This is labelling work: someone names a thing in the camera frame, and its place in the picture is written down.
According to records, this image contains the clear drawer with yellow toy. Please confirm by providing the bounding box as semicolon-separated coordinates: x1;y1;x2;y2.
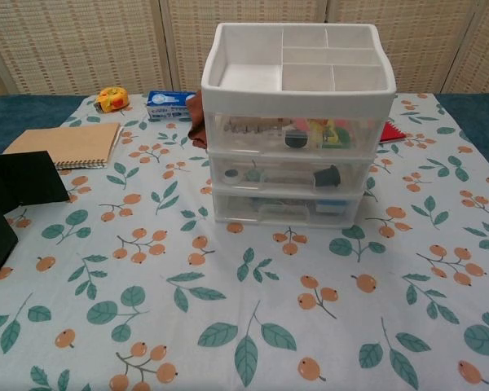
205;112;382;154

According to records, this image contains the little yellow toy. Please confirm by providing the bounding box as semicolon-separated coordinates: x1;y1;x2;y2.
307;118;337;146

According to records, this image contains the clear drawer with blue item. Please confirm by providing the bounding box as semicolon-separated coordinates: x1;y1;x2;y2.
211;187;372;225

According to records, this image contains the clear drawer with black cup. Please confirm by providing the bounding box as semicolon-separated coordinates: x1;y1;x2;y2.
209;152;378;191

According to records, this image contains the white drawer organizer box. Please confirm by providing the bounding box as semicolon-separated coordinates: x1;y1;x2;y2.
200;22;397;225

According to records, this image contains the black power adapter box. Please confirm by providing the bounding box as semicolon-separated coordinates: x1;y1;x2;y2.
0;150;71;286

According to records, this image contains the teal small item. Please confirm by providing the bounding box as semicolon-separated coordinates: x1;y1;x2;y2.
244;160;270;184

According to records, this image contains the black round disc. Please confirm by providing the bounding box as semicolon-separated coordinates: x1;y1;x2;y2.
284;130;309;150

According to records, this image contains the wooden stick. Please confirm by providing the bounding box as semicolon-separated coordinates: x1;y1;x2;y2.
227;116;294;127

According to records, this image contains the black cup shaped item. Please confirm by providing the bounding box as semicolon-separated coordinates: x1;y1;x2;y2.
312;164;342;189

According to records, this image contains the brown cloth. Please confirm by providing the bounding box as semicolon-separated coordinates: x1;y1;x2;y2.
187;92;208;150

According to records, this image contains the floral fruit print tablecloth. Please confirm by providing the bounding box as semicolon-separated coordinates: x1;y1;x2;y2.
0;92;489;391

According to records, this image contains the green round item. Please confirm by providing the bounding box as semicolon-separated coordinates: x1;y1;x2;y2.
332;126;351;147

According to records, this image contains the blue and white box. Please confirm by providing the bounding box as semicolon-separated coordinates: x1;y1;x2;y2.
147;90;197;121

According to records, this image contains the red spiral notebook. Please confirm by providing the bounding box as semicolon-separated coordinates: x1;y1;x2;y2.
381;121;408;143

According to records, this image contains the yellow tape measure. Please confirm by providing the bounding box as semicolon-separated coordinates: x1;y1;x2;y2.
95;86;130;114

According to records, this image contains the kraft spiral notebook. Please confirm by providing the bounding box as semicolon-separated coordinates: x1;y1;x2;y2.
2;121;123;170

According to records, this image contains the woven folding screen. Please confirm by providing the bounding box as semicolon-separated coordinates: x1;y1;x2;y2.
0;0;489;99

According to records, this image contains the metal bead chain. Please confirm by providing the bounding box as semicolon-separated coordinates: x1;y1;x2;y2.
223;123;286;134

